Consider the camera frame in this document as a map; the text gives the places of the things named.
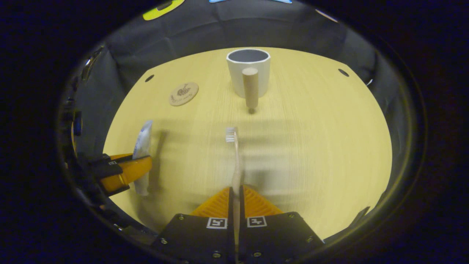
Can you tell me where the white cup with wooden handle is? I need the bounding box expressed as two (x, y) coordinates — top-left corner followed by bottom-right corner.
(226, 48), (271, 110)

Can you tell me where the round cork coaster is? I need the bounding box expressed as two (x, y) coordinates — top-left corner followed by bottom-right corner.
(169, 81), (199, 107)

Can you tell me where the white toothpaste tube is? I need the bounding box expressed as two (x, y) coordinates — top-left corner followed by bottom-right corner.
(133, 120), (153, 196)

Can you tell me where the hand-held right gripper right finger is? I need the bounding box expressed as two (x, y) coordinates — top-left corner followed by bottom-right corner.
(238, 184), (325, 264)

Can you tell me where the beige toothbrush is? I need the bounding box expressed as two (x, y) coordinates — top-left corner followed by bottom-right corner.
(225, 126), (243, 253)

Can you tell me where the wooden desktop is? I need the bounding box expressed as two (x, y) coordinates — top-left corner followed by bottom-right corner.
(103, 47), (393, 241)

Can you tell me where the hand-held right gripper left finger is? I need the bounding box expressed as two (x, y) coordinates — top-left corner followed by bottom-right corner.
(152, 186), (235, 264)

